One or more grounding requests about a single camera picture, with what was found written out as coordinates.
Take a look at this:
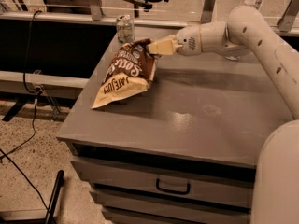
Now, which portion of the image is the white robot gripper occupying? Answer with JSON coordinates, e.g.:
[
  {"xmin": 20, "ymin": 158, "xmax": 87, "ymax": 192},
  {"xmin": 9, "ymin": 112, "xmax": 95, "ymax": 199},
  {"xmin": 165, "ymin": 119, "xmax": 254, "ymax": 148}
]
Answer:
[{"xmin": 147, "ymin": 26, "xmax": 202, "ymax": 56}]

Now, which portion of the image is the brown Late July chip bag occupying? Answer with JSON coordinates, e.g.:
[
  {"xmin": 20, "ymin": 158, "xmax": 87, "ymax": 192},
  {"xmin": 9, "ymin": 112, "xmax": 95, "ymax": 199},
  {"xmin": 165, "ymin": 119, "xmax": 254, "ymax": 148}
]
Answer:
[{"xmin": 92, "ymin": 38, "xmax": 157, "ymax": 109}]

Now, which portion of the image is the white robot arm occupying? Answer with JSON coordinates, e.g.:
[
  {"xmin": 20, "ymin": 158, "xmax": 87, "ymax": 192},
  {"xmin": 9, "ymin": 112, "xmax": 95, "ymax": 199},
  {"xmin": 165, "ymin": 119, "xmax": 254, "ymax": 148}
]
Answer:
[{"xmin": 147, "ymin": 6, "xmax": 299, "ymax": 224}]

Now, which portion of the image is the green 7up soda can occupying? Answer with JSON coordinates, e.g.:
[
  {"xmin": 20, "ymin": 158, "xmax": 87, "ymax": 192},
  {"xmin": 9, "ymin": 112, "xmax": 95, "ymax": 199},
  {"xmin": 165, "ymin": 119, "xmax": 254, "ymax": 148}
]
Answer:
[{"xmin": 116, "ymin": 15, "xmax": 135, "ymax": 45}]

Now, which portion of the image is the clear plastic water bottle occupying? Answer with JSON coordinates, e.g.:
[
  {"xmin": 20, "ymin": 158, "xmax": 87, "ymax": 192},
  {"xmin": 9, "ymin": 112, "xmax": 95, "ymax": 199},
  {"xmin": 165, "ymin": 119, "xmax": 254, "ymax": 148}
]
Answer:
[{"xmin": 226, "ymin": 0, "xmax": 257, "ymax": 61}]

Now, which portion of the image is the grey drawer cabinet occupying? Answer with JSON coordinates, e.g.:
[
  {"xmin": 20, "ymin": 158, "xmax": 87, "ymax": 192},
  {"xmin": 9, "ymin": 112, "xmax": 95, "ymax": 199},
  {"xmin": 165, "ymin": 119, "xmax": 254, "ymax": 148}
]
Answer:
[{"xmin": 58, "ymin": 35, "xmax": 299, "ymax": 224}]

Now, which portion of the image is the black metal floor stand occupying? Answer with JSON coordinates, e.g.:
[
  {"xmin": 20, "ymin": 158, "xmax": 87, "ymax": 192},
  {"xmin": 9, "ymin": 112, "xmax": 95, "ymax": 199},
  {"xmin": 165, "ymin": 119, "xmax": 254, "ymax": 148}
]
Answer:
[{"xmin": 0, "ymin": 169, "xmax": 65, "ymax": 224}]

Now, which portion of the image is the black power cable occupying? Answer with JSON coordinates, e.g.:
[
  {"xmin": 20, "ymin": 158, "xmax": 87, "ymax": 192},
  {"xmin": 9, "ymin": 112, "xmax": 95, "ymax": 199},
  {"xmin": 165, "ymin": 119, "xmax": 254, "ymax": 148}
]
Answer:
[{"xmin": 0, "ymin": 10, "xmax": 50, "ymax": 217}]

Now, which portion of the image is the black drawer handle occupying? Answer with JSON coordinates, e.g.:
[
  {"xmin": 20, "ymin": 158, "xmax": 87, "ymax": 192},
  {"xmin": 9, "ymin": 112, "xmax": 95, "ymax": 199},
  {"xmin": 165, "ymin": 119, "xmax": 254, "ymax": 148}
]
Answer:
[{"xmin": 155, "ymin": 178, "xmax": 191, "ymax": 195}]

